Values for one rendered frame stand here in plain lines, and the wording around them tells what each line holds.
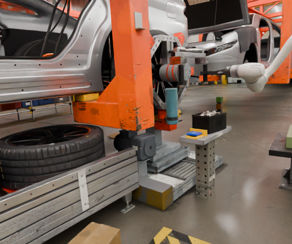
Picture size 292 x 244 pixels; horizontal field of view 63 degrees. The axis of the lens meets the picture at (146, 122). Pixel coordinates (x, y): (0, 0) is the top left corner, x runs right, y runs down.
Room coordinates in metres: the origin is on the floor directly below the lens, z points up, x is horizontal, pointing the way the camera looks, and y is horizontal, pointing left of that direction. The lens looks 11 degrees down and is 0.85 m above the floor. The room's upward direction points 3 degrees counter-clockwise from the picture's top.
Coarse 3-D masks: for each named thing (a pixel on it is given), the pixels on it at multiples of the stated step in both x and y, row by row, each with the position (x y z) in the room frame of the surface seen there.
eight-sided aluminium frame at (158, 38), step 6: (156, 36) 1.78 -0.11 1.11; (162, 36) 1.79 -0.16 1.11; (168, 36) 1.85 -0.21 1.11; (174, 36) 1.91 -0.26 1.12; (156, 42) 1.74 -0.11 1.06; (174, 42) 1.93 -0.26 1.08; (156, 48) 1.73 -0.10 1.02; (186, 60) 2.03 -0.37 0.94; (186, 84) 2.02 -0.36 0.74; (180, 90) 2.03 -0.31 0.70; (186, 90) 2.02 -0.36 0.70; (156, 96) 1.72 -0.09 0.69; (180, 96) 1.95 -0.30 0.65; (156, 102) 1.73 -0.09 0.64; (162, 102) 1.77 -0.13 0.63; (180, 102) 1.95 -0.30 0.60; (162, 108) 1.77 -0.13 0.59
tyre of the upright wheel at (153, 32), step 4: (152, 32) 1.84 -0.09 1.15; (156, 32) 1.88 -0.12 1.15; (160, 32) 1.91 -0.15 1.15; (164, 32) 1.96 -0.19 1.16; (152, 36) 1.84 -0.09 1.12; (112, 64) 1.82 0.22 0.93; (112, 68) 1.81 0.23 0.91; (112, 72) 1.80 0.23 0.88; (112, 76) 1.81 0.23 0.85; (156, 108) 1.84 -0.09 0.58; (156, 112) 1.84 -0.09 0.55
